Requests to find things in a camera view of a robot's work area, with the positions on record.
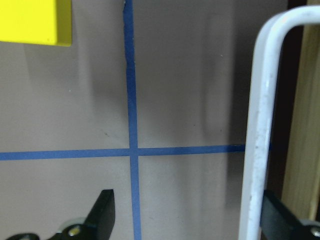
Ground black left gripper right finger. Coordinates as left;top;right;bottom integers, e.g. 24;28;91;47
260;190;320;240

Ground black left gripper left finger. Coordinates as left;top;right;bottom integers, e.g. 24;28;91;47
4;189;116;240

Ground yellow block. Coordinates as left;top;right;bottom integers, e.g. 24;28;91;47
0;0;72;47

